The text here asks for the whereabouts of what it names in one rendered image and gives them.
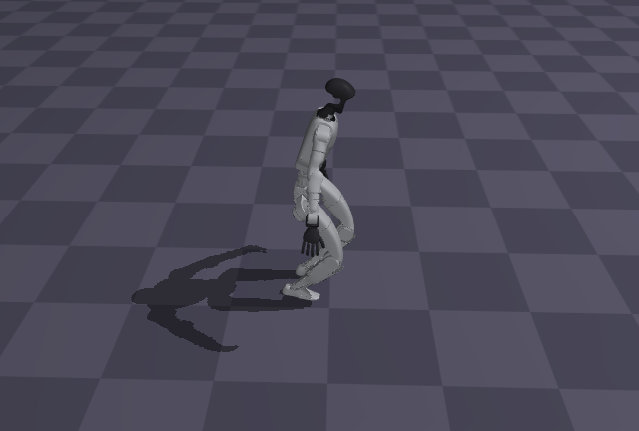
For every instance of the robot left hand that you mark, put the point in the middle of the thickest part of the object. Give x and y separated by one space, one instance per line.
323 169

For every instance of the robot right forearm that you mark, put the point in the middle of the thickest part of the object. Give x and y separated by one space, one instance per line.
313 191

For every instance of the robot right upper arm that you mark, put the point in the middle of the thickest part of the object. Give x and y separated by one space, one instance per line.
321 140

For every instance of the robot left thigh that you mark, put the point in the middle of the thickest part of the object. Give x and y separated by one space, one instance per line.
335 202

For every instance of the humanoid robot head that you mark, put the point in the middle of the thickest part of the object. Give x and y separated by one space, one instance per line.
339 88

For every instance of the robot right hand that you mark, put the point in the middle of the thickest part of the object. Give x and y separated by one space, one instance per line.
312 236

